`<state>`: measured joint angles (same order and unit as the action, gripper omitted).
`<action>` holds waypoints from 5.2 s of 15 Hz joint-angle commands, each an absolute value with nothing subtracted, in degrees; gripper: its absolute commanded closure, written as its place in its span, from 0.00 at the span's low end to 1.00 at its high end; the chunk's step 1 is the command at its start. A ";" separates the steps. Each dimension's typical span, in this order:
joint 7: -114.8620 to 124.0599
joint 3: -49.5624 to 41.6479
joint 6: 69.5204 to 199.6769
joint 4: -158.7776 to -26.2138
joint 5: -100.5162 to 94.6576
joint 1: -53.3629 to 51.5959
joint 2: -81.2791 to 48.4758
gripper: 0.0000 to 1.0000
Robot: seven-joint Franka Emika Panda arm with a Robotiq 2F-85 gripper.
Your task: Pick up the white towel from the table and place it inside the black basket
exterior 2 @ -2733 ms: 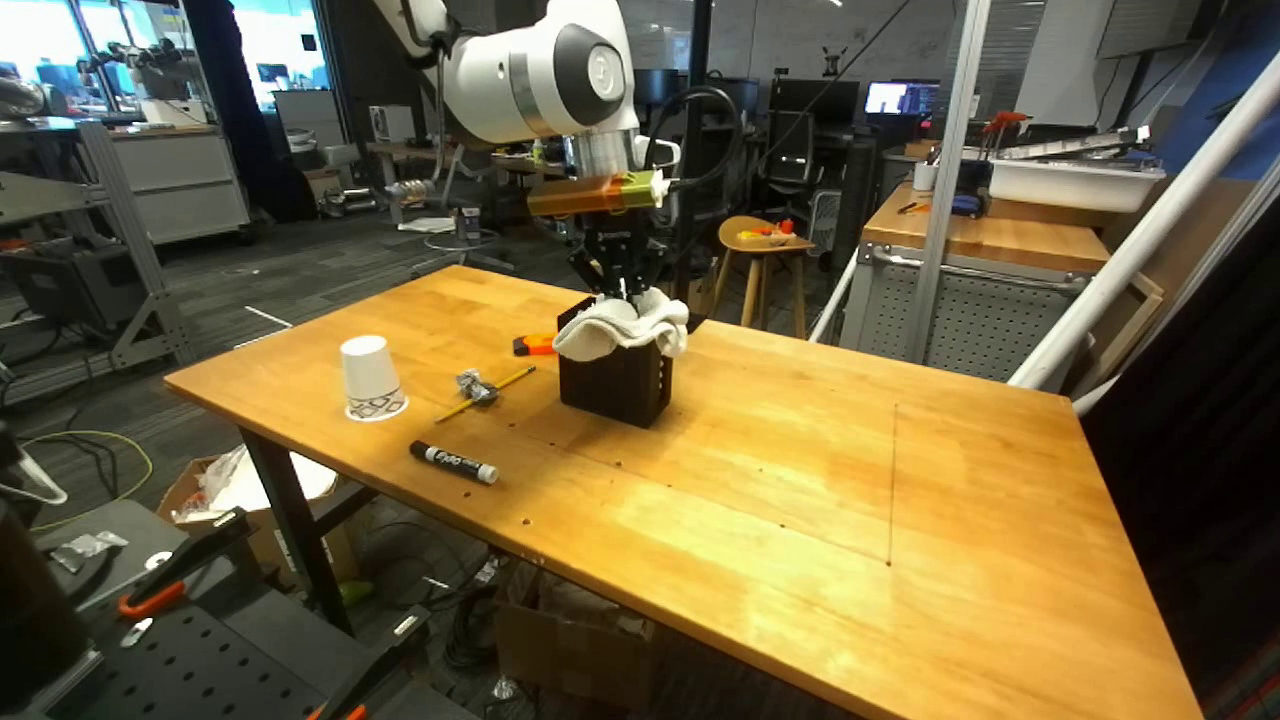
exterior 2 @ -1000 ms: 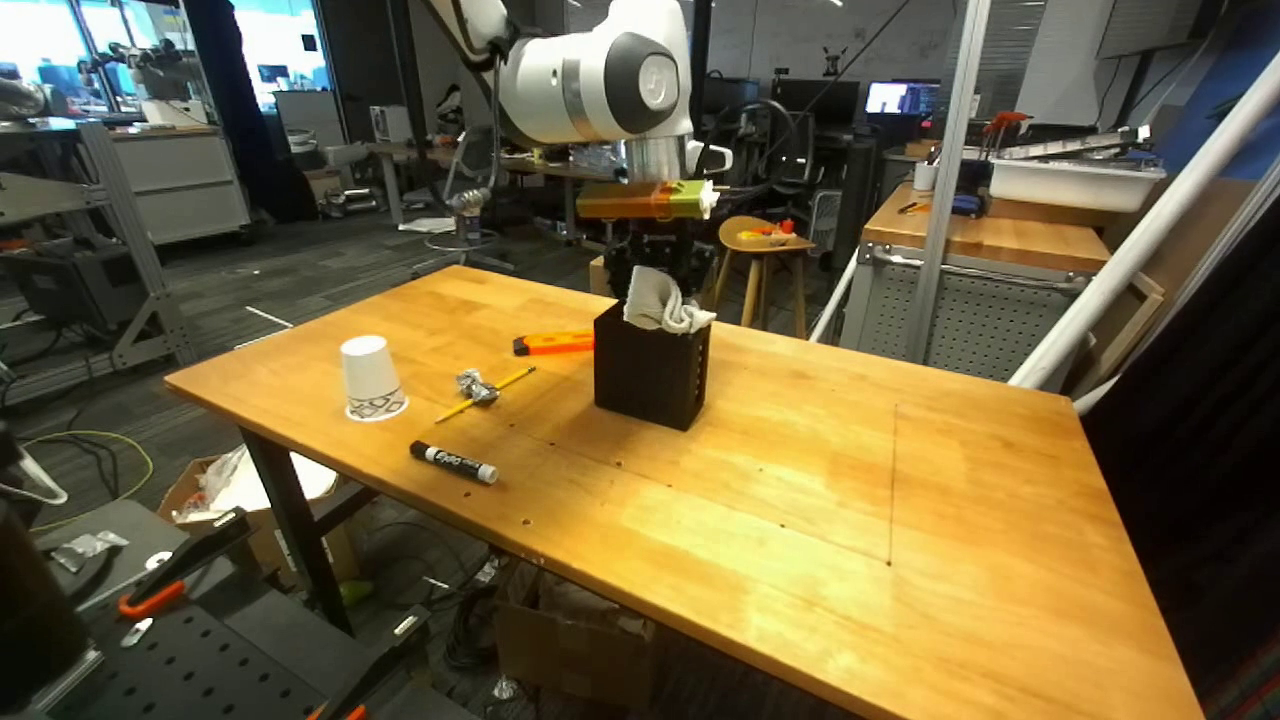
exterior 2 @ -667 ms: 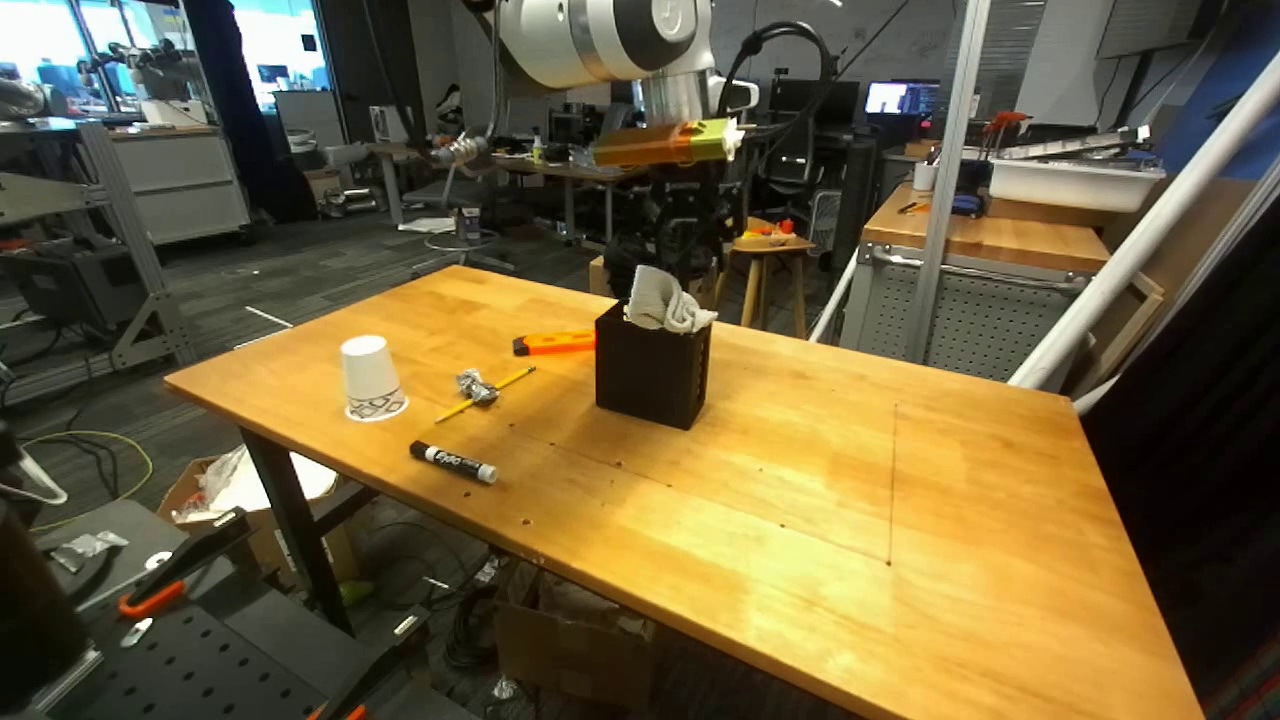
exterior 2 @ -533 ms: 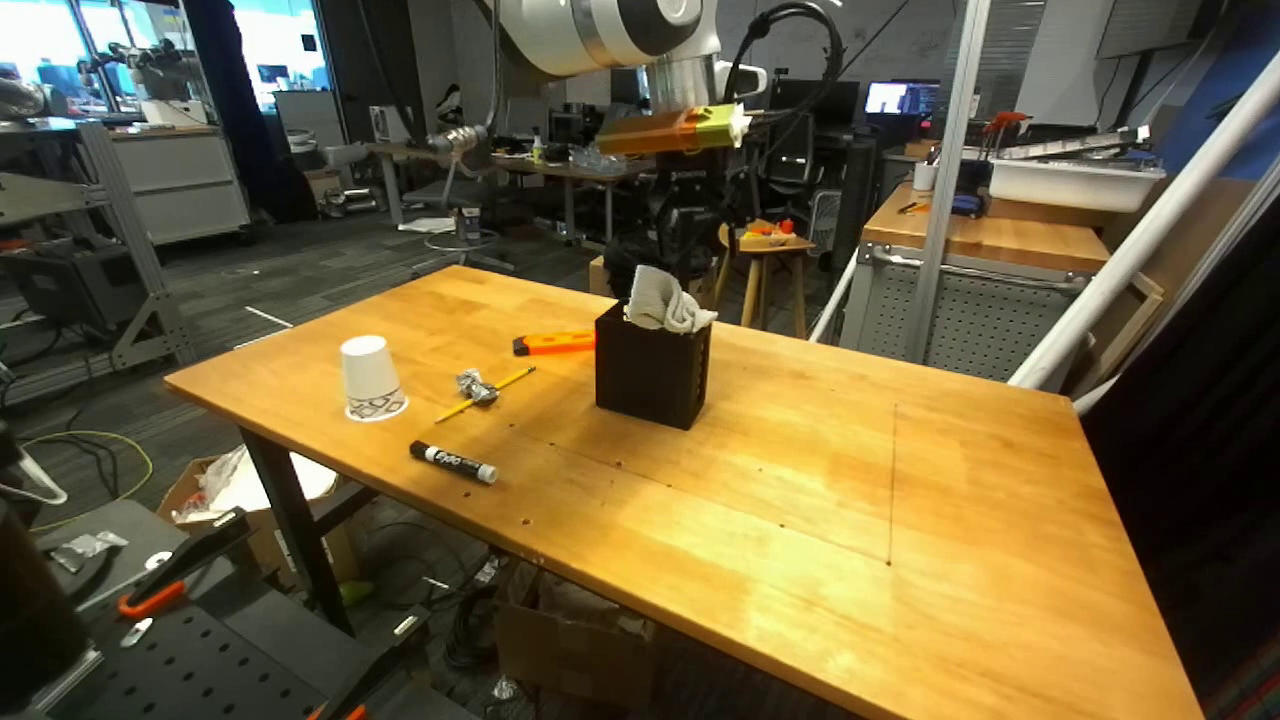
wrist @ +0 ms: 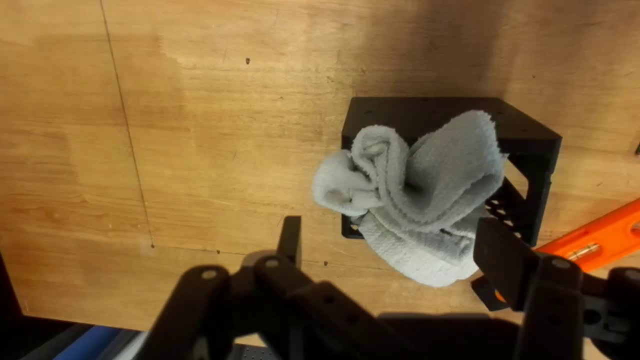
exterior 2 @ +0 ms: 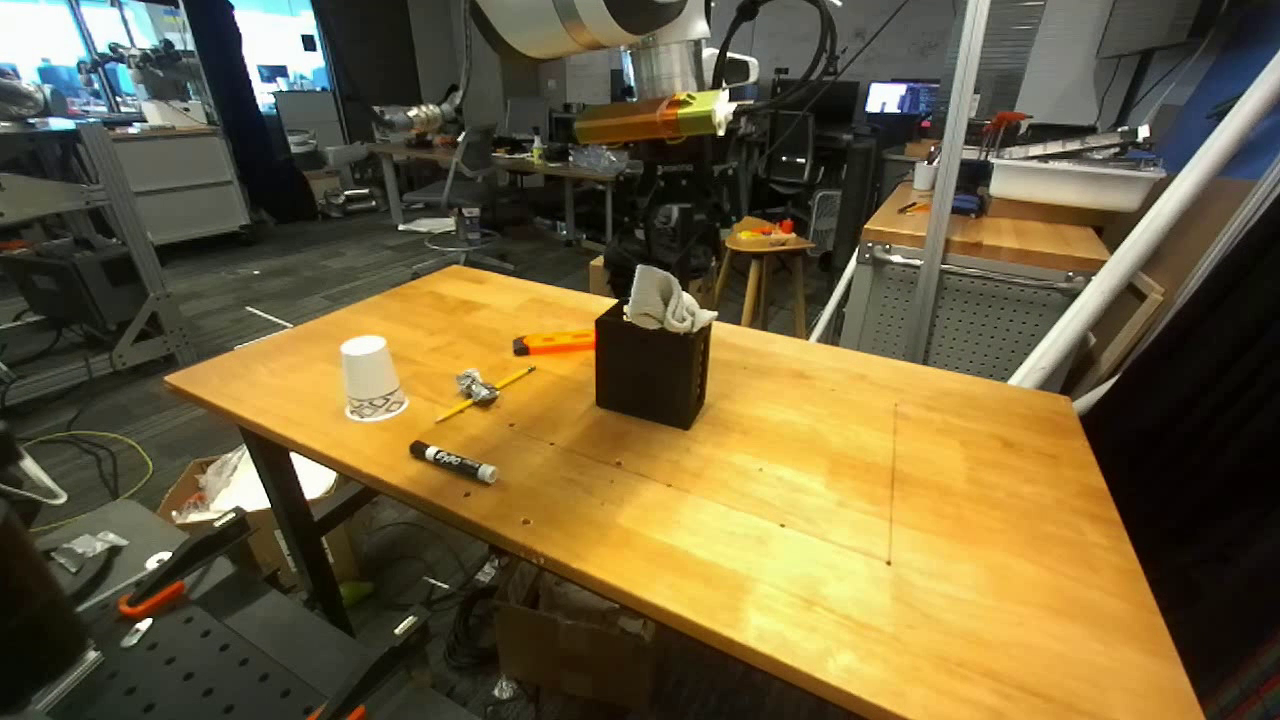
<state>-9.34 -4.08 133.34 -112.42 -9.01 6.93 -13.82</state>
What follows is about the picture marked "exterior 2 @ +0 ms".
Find cluttered office desk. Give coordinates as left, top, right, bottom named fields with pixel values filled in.
left=377, top=135, right=671, bottom=253

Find black perforated board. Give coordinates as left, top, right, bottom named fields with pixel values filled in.
left=53, top=597, right=350, bottom=720

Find small orange yellow object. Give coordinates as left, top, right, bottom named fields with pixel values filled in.
left=726, top=215, right=805, bottom=243

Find round wooden stool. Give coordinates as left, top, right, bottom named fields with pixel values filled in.
left=704, top=213, right=816, bottom=335

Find white plastic bag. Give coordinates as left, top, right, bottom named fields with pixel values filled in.
left=157, top=443, right=345, bottom=533

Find white vertical post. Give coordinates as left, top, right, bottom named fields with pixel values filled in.
left=907, top=0, right=994, bottom=362

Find white paper cup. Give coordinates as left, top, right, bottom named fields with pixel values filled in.
left=334, top=333, right=412, bottom=429

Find black perforated basket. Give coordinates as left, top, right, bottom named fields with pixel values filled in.
left=592, top=300, right=716, bottom=433

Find black and white marker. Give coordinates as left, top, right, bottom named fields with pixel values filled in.
left=405, top=437, right=499, bottom=486

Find orange tool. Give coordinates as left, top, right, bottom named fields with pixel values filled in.
left=509, top=333, right=600, bottom=360

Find cardboard box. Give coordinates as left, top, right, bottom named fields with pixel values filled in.
left=491, top=597, right=671, bottom=720

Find white plastic tub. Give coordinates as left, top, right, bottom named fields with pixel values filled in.
left=984, top=140, right=1167, bottom=215

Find wooden workbench with perforated panel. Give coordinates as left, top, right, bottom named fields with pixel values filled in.
left=836, top=181, right=1115, bottom=383

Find orange green camera mount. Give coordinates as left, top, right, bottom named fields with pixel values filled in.
left=570, top=86, right=736, bottom=148

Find white drawer cabinet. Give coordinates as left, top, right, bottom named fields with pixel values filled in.
left=104, top=125, right=253, bottom=253

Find thin white slanted bar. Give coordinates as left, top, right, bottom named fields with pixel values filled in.
left=806, top=243, right=865, bottom=345

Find yellow pencil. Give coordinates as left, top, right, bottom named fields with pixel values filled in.
left=425, top=362, right=538, bottom=433

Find silver metal clip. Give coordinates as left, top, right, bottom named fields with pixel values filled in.
left=450, top=369, right=499, bottom=407

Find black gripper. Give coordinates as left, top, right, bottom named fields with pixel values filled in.
left=621, top=135, right=704, bottom=232

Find orange handled pliers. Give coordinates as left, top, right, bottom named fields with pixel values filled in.
left=115, top=510, right=253, bottom=629

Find white towel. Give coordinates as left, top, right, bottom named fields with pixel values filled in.
left=621, top=261, right=721, bottom=335

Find computer monitor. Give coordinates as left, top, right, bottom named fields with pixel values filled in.
left=860, top=76, right=943, bottom=120

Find black rounded object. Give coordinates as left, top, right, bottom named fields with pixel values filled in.
left=0, top=502, right=91, bottom=714

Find grey metal shelf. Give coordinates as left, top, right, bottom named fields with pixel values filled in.
left=0, top=116, right=182, bottom=413

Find black table leg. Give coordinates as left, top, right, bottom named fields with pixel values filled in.
left=237, top=433, right=355, bottom=637

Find thick white diagonal pole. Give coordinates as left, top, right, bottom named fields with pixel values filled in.
left=1009, top=48, right=1280, bottom=391

